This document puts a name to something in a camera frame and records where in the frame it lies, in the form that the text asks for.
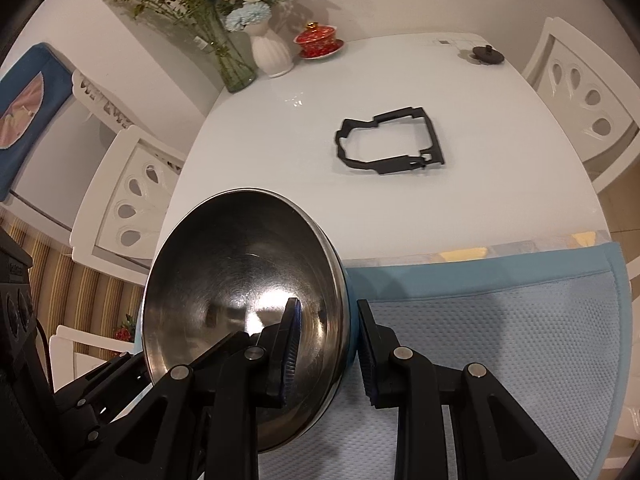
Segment white chair left far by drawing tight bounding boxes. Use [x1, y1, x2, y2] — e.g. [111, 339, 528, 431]
[70, 70, 186, 285]

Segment red tea cup set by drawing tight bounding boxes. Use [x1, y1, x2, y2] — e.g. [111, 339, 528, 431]
[294, 22, 344, 60]

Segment white chair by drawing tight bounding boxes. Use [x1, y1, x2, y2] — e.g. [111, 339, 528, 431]
[70, 70, 186, 285]
[49, 325, 142, 392]
[523, 18, 639, 193]

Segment white chair left near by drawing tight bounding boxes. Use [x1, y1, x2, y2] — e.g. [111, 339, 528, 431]
[49, 325, 142, 392]

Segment blue steel bowl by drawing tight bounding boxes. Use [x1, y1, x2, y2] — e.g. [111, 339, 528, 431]
[141, 188, 358, 452]

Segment red flower plant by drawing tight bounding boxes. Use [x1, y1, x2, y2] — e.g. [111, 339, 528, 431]
[114, 314, 136, 342]

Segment light blue table mat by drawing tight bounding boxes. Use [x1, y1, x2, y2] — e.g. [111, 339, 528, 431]
[259, 242, 633, 480]

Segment black plastic frame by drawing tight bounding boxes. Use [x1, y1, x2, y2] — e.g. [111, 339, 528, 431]
[334, 107, 445, 174]

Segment white chair right far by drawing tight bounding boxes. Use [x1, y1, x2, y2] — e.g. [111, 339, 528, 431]
[523, 18, 639, 193]

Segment blue cushion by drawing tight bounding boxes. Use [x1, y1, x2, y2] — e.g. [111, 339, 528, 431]
[0, 42, 73, 200]

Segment white ribbed vase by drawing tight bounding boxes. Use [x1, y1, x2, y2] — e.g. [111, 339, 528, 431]
[250, 27, 294, 78]

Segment green glass flower vase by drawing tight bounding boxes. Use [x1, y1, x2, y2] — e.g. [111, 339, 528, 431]
[101, 0, 319, 94]

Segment black round lid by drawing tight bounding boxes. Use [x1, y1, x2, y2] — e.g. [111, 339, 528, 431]
[472, 44, 504, 65]

